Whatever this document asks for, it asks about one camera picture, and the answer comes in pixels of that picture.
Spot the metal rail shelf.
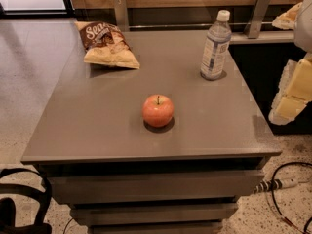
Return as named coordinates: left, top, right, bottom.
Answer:
left=128, top=22, right=295, bottom=46

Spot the clear plastic water bottle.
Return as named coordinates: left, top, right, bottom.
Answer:
left=200, top=10, right=232, bottom=80

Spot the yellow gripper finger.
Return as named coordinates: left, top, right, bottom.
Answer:
left=272, top=2, right=302, bottom=30
left=268, top=57, right=312, bottom=125

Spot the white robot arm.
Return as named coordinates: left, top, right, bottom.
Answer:
left=268, top=0, right=312, bottom=125

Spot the metal bracket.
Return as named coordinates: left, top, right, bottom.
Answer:
left=244, top=0, right=271, bottom=39
left=113, top=0, right=130, bottom=32

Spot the striped cable connector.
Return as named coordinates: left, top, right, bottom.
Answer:
left=253, top=178, right=298, bottom=194

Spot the right metal bracket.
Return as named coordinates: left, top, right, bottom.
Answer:
left=244, top=0, right=271, bottom=39

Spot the brown chip bag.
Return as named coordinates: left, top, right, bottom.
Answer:
left=75, top=21, right=140, bottom=69

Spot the grey drawer cabinet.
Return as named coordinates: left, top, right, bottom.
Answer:
left=22, top=31, right=280, bottom=234

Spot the red apple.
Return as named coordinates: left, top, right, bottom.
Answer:
left=142, top=95, right=174, bottom=128

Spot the left metal bracket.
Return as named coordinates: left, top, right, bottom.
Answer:
left=113, top=0, right=130, bottom=32

